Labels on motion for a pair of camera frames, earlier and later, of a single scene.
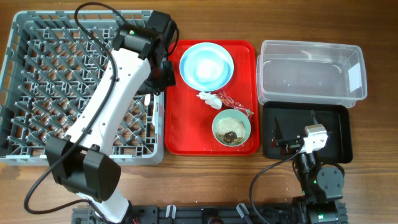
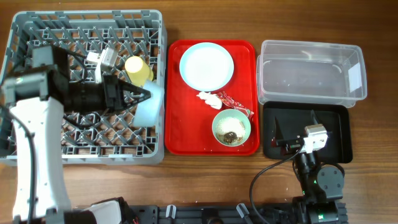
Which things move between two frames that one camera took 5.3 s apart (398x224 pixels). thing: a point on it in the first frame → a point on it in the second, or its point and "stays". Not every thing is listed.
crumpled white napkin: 212,99 stays
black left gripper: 170,79 → 114,94
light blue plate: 206,66 stays
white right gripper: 278,132 stays
